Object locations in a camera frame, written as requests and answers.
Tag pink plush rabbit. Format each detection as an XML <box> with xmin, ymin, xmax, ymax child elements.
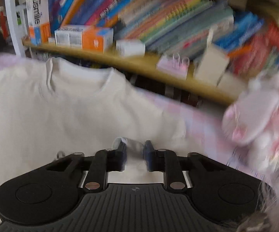
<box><xmin>222</xmin><ymin>68</ymin><xmax>279</xmax><ymax>174</ymax></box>

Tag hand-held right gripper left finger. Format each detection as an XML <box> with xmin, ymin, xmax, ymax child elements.
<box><xmin>46</xmin><ymin>141</ymin><xmax>128</xmax><ymax>194</ymax></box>

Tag cream printed t-shirt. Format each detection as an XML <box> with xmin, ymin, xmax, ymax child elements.
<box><xmin>0</xmin><ymin>57</ymin><xmax>191</xmax><ymax>228</ymax></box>

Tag grey fuzzy sleeve cuff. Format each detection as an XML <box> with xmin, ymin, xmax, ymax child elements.
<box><xmin>236</xmin><ymin>181</ymin><xmax>279</xmax><ymax>232</ymax></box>

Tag white charger plug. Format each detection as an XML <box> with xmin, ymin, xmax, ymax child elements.
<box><xmin>116</xmin><ymin>39</ymin><xmax>146</xmax><ymax>57</ymax></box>

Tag wooden bookshelf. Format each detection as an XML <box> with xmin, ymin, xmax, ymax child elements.
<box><xmin>4</xmin><ymin>0</ymin><xmax>279</xmax><ymax>105</ymax></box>

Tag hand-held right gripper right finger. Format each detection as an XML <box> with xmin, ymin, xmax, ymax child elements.
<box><xmin>144</xmin><ymin>140</ymin><xmax>227</xmax><ymax>193</ymax></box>

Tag white and orange carton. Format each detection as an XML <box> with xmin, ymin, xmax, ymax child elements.
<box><xmin>26</xmin><ymin>0</ymin><xmax>51</xmax><ymax>46</ymax></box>
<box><xmin>54</xmin><ymin>25</ymin><xmax>114</xmax><ymax>53</ymax></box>

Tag small cream box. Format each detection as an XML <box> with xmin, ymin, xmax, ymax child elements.
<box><xmin>218</xmin><ymin>72</ymin><xmax>247</xmax><ymax>95</ymax></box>

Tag cream pen holder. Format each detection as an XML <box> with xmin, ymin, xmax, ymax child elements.
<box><xmin>194</xmin><ymin>29</ymin><xmax>229</xmax><ymax>86</ymax></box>

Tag pink checked desk mat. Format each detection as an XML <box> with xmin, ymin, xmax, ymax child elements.
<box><xmin>0</xmin><ymin>53</ymin><xmax>279</xmax><ymax>199</ymax></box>

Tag row of colourful books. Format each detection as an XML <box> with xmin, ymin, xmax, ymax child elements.
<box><xmin>49</xmin><ymin>0</ymin><xmax>266</xmax><ymax>61</ymax></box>

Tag thick red books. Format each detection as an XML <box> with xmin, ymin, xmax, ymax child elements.
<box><xmin>231</xmin><ymin>22</ymin><xmax>279</xmax><ymax>78</ymax></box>

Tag red tassel ornament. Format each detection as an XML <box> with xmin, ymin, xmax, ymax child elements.
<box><xmin>0</xmin><ymin>5</ymin><xmax>8</xmax><ymax>39</ymax></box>

